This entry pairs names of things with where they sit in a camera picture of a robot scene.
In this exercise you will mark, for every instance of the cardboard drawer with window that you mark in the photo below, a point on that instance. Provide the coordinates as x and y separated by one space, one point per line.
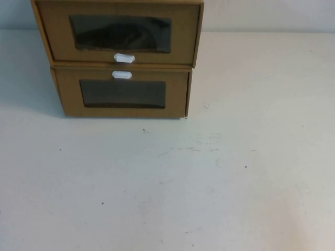
60 31

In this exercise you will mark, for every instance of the brown windowed cardboard shoe box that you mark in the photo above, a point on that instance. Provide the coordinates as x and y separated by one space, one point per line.
68 104

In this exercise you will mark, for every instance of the brown cardboard box sleeve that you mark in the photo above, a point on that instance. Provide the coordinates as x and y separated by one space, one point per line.
157 65

